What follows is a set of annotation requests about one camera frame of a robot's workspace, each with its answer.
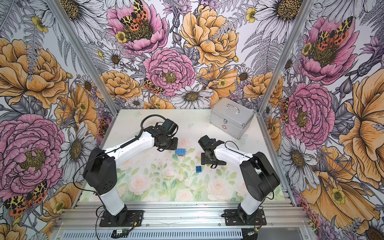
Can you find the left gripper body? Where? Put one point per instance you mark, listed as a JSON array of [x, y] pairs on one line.
[[169, 143]]

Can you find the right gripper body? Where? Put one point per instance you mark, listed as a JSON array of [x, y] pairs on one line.
[[207, 160]]

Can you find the blue long lego brick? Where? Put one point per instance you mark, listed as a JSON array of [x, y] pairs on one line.
[[180, 152]]

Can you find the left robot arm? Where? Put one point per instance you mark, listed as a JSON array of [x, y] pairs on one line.
[[101, 169]]

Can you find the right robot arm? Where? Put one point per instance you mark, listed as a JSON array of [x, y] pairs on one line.
[[259, 176]]

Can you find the silver first aid case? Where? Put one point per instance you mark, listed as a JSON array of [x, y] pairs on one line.
[[231, 117]]

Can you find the small green circuit board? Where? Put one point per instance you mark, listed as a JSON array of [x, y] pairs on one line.
[[120, 233]]

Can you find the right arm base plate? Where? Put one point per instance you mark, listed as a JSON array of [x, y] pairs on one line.
[[237, 217]]

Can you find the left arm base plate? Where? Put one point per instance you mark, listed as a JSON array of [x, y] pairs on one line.
[[126, 218]]

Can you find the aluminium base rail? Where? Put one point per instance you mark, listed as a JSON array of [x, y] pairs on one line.
[[185, 215]]

